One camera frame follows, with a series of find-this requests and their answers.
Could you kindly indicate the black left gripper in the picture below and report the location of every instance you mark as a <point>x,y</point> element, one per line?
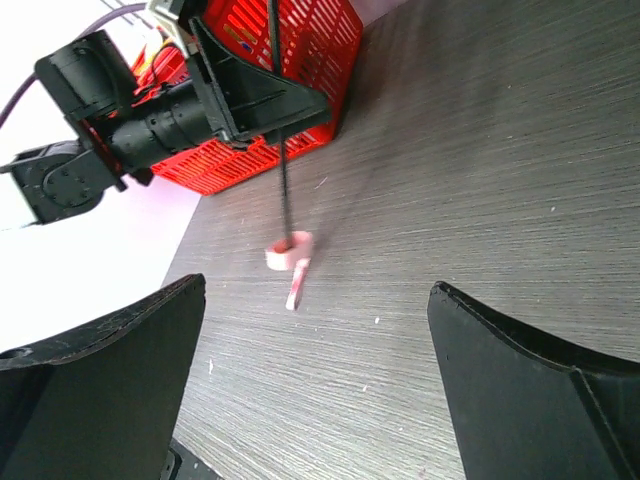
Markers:
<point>242,101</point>

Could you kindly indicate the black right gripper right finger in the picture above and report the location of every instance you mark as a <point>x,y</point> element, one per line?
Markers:
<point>526,404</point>

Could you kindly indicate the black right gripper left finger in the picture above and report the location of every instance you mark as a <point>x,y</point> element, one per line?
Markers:
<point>101,401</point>

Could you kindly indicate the pink folding umbrella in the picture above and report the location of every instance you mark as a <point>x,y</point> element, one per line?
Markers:
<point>292,252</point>

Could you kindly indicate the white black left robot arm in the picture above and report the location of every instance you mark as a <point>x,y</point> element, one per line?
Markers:
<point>119,133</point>

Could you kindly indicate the red plastic shopping basket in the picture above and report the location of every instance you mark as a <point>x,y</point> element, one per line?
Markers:
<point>319,46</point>

